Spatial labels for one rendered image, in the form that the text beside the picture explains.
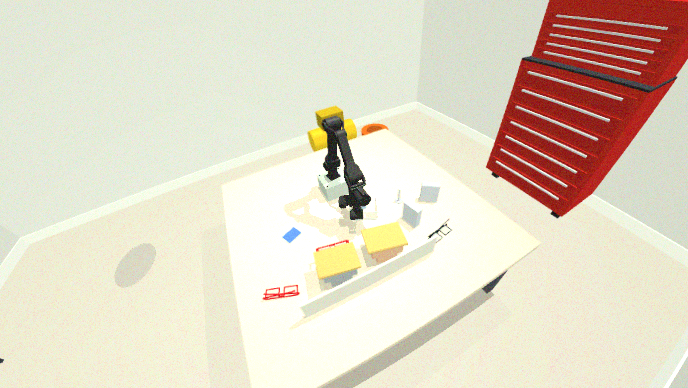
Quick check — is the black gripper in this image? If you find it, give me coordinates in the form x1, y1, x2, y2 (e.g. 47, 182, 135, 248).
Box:
349, 195, 364, 220

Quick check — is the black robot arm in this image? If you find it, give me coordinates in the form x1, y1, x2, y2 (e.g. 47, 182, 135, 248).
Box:
322, 115, 371, 209

